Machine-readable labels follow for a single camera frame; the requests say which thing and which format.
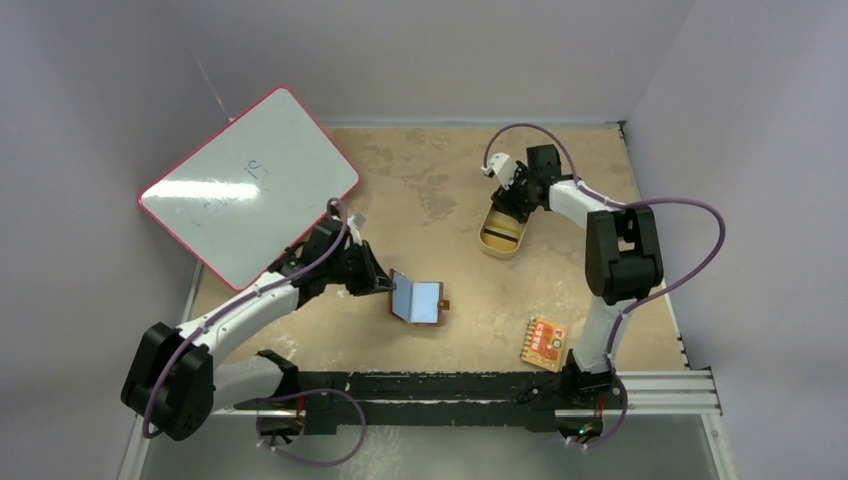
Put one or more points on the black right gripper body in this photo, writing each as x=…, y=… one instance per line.
x=510, y=198

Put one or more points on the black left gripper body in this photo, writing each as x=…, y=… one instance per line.
x=352, y=270

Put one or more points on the brown leather card holder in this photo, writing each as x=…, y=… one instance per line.
x=419, y=303

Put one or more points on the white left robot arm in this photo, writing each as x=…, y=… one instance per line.
x=177, y=377

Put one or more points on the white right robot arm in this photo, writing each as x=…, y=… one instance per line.
x=622, y=258

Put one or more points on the beige oval tray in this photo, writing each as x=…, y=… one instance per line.
x=495, y=247

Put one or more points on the pink framed whiteboard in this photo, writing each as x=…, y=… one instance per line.
x=253, y=189

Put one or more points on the orange spiral notebook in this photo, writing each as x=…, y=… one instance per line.
x=544, y=344

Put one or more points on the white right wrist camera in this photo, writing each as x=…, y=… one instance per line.
x=502, y=167

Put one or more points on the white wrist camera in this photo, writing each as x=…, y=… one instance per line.
x=502, y=167
x=356, y=221

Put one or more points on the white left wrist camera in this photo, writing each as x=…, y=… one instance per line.
x=356, y=221

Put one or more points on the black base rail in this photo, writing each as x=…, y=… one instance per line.
x=533, y=401

